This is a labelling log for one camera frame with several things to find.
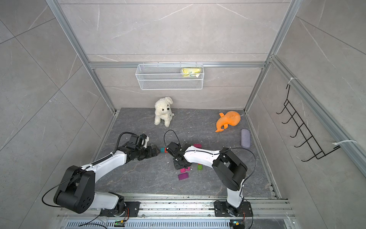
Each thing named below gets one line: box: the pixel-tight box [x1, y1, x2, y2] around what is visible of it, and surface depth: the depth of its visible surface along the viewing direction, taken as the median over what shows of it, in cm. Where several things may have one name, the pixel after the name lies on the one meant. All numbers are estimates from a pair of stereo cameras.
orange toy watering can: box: [215, 111, 241, 133], surface depth 109 cm
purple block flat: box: [177, 172, 189, 181], surface depth 87 cm
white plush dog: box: [153, 96, 175, 128], surface depth 100 cm
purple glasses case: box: [240, 128, 251, 149], surface depth 102 cm
